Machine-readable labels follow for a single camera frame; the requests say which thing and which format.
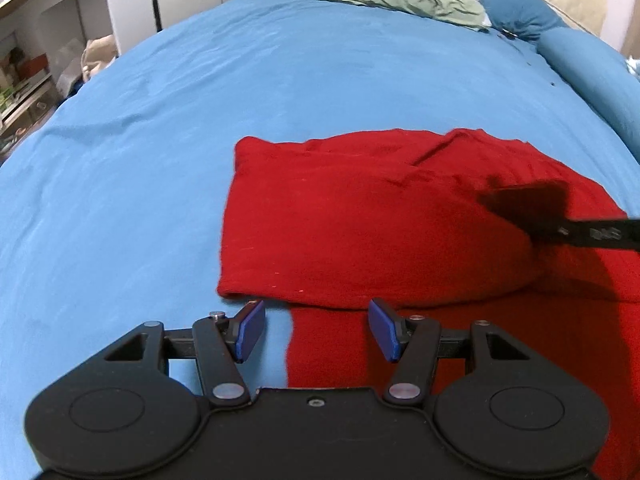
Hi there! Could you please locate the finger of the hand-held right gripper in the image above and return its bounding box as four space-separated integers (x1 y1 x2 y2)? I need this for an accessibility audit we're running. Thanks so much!
479 179 640 252

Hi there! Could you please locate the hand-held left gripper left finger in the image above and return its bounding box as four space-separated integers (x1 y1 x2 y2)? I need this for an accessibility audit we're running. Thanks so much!
104 300 267 408

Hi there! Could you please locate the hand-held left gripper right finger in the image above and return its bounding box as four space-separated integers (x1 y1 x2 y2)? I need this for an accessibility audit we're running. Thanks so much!
367 298 532 407

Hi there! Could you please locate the red knit garment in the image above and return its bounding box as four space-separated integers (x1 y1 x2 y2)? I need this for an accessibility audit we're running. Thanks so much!
216 128 640 480

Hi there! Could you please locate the blue pillow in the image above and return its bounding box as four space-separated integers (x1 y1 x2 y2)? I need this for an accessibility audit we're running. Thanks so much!
481 0 572 43

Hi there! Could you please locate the blue bed sheet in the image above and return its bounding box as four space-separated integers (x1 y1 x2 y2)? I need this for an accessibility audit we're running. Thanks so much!
0 0 640 480

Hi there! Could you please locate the beige cloth bag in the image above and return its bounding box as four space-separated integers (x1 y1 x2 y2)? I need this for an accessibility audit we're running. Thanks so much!
80 34 119 84

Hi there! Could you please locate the cluttered storage shelf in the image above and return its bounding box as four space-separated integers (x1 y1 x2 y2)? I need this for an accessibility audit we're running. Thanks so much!
0 30 61 161

